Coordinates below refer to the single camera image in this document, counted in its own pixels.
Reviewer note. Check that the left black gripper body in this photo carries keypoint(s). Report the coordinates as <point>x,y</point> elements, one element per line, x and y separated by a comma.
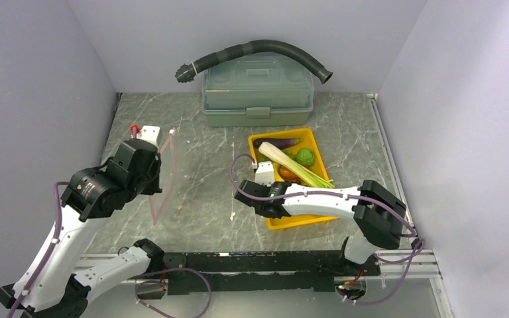
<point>148,183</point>

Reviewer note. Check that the clear zip top bag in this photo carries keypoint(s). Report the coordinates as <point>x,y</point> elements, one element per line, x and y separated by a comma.
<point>161,203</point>

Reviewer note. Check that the yellow plastic tray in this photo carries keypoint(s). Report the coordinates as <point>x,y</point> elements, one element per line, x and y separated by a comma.
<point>306,140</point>

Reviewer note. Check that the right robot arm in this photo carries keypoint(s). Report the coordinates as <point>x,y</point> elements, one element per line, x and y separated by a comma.
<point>377,213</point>

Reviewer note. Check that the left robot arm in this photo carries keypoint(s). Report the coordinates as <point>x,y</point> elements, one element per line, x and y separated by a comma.
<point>51,286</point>

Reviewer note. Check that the grey plastic storage box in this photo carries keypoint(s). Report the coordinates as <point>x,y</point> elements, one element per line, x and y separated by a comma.
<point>259,90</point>

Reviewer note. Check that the purple toy eggplant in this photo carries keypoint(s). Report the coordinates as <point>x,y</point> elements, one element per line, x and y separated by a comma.
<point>281,143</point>

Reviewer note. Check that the orange red toy mango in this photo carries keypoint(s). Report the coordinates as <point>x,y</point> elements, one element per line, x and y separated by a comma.
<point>287,175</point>

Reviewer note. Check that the green toy grapes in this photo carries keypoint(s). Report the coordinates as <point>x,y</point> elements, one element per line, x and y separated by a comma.
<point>289,153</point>

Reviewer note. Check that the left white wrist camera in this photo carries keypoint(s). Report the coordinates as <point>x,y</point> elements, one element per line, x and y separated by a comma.
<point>146,133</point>

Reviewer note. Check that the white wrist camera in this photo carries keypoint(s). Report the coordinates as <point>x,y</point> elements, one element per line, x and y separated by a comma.
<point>146,133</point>
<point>265,174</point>

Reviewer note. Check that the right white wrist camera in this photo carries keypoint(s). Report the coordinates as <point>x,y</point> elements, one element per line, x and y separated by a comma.
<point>265,174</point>

